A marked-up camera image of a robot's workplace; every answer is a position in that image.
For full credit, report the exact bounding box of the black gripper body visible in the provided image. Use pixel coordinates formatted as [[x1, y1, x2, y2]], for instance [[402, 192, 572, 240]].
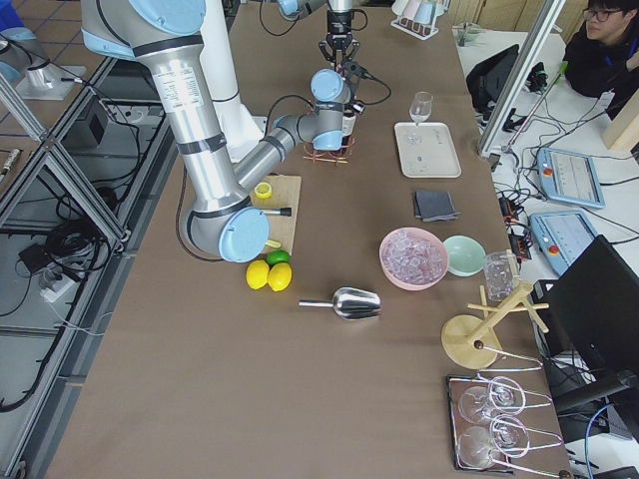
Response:
[[325, 7, 353, 43], [341, 60, 368, 100]]

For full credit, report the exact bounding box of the tea bottle white cap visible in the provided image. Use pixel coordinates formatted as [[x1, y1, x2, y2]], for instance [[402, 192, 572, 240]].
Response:
[[341, 101, 365, 137]]

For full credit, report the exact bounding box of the copper wire bottle basket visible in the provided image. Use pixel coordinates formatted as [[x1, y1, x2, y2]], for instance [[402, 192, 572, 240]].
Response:
[[302, 59, 358, 167]]

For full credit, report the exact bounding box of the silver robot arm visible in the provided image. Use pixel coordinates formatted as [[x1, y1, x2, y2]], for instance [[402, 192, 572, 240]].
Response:
[[278, 0, 359, 67], [81, 1, 358, 262]]

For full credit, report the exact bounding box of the pink plastic cup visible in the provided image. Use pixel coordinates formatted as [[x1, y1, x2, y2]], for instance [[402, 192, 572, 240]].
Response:
[[401, 0, 421, 19]]

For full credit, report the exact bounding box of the clear wine glass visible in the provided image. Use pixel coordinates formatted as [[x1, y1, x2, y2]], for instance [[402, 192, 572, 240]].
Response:
[[406, 91, 433, 145]]

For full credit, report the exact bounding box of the blue plastic cup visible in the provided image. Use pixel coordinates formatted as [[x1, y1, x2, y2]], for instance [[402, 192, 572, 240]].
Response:
[[413, 0, 436, 25]]

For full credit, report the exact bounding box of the cream rabbit tray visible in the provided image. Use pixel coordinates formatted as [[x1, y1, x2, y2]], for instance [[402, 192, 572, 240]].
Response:
[[394, 122, 461, 179]]

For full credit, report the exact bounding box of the bamboo cutting board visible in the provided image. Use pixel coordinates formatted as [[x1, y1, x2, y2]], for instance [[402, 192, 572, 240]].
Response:
[[251, 175, 302, 253]]

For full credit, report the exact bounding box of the lemon half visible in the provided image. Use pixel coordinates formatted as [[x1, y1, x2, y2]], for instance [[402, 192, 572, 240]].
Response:
[[254, 182, 273, 200]]

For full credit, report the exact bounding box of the steel muddler black tip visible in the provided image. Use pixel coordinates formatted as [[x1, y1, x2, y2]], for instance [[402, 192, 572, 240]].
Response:
[[262, 208, 293, 217]]

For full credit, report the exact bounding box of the grey folded cloth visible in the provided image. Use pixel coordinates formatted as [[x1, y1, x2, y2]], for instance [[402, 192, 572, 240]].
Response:
[[413, 190, 459, 223]]

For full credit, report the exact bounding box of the pink bowl of ice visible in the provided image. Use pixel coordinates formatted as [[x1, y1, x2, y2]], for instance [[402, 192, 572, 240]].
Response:
[[378, 227, 448, 291]]

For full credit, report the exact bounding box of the green lime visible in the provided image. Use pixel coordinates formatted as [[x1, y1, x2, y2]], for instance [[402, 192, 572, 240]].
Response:
[[266, 249, 291, 266]]

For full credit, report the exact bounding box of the green bowl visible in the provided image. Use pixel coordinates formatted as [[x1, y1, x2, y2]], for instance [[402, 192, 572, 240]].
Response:
[[443, 236, 486, 277]]

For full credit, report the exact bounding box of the yellow lemon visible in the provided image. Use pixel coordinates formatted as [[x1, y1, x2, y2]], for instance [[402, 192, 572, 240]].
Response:
[[245, 259, 270, 290], [268, 262, 293, 291]]

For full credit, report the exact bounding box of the metal ice scoop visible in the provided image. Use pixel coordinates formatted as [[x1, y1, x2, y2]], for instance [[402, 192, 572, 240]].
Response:
[[299, 286, 381, 320]]

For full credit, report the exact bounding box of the blue teach pendant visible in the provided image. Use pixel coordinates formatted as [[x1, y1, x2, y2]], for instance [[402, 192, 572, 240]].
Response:
[[528, 210, 597, 275], [537, 147, 605, 209]]

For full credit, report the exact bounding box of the person in black jacket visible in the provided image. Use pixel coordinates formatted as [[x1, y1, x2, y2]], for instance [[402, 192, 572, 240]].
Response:
[[563, 0, 638, 119]]

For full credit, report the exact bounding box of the clear tumbler glass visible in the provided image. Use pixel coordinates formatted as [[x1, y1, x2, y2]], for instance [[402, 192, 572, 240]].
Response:
[[483, 250, 518, 301]]

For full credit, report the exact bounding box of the wooden cup stand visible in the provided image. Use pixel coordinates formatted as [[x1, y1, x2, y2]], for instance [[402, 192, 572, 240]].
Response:
[[440, 278, 549, 370]]

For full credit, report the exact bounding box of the black monitor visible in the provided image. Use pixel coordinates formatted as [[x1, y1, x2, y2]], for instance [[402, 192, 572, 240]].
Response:
[[547, 236, 638, 373]]

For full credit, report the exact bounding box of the black glass rack tray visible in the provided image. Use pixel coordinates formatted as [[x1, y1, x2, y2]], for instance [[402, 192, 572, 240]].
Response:
[[445, 374, 514, 477]]

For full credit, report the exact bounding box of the upside down wine glass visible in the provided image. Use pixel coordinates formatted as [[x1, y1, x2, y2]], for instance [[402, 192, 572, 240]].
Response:
[[459, 376, 552, 425], [456, 414, 564, 473]]

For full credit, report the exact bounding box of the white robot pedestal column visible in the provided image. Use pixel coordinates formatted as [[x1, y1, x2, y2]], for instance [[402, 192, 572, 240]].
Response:
[[200, 0, 242, 126]]

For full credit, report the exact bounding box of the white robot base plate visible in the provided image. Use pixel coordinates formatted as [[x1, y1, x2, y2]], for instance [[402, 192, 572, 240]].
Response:
[[220, 111, 267, 164]]

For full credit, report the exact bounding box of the aluminium frame post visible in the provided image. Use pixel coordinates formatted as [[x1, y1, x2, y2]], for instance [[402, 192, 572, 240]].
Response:
[[477, 0, 565, 160]]

